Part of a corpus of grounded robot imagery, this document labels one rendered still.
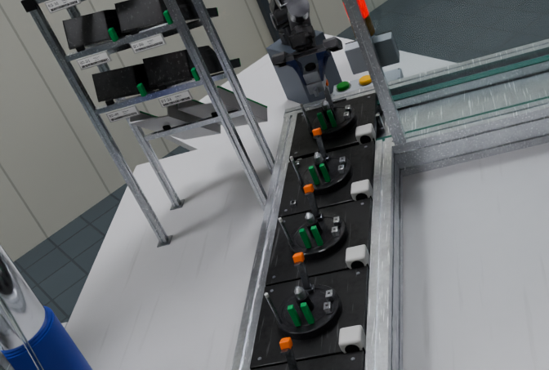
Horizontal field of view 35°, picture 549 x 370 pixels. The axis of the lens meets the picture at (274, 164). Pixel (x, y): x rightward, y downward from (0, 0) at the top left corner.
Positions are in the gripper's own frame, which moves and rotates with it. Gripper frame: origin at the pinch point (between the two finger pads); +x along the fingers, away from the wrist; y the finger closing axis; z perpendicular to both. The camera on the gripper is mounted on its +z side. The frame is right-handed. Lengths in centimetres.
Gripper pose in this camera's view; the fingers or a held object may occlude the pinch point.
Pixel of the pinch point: (310, 70)
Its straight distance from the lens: 234.5
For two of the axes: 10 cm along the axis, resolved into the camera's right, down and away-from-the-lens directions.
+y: 9.3, -2.4, -2.9
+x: 2.2, 9.7, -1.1
